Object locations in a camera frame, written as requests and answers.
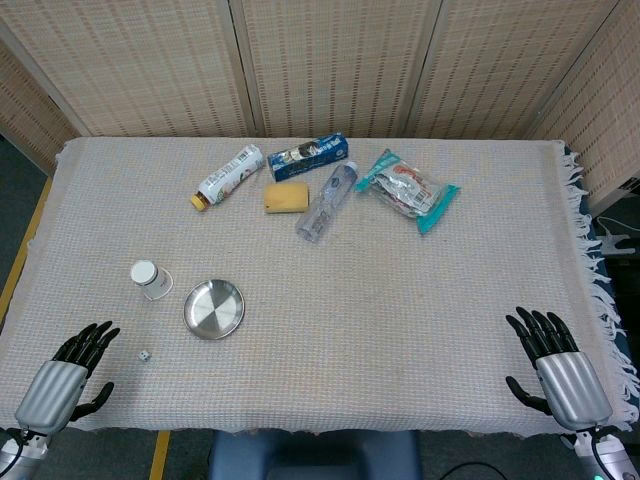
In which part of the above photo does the clear plastic water bottle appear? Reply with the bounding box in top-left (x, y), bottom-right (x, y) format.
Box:
top-left (295, 160), bottom-right (360, 244)

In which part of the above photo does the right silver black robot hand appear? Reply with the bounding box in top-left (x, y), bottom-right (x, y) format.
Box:
top-left (504, 306), bottom-right (614, 432)

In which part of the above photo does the bamboo folding screen panel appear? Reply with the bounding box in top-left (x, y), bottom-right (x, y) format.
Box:
top-left (0, 19), bottom-right (86, 176)
top-left (404, 0), bottom-right (627, 141)
top-left (229, 0), bottom-right (444, 139)
top-left (0, 0), bottom-right (257, 139)
top-left (524, 0), bottom-right (640, 217)

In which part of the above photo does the black floor cable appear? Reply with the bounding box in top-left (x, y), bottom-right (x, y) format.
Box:
top-left (438, 460), bottom-right (507, 480)

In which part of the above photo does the teal snack packet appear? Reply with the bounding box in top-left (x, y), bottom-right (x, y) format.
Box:
top-left (354, 148), bottom-right (462, 236)

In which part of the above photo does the yellow sponge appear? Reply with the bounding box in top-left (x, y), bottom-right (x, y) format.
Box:
top-left (263, 181), bottom-right (311, 215)

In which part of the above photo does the blue cardboard box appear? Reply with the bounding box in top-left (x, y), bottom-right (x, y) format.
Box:
top-left (266, 132), bottom-right (350, 183)

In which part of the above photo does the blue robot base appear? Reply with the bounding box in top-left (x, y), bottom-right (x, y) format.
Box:
top-left (207, 429), bottom-right (424, 480)

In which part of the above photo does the round steel plate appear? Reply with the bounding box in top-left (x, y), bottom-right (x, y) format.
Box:
top-left (182, 279), bottom-right (247, 341)

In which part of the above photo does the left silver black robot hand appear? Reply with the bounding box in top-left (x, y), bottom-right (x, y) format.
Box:
top-left (13, 320), bottom-right (122, 434)

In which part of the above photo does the white paper cup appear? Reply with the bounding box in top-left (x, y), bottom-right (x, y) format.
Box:
top-left (130, 259), bottom-right (176, 301)

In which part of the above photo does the yellow capped drink bottle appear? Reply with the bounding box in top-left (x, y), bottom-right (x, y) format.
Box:
top-left (189, 144), bottom-right (265, 212)

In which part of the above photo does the beige woven tablecloth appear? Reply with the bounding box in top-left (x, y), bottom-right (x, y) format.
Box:
top-left (0, 135), bottom-right (640, 439)

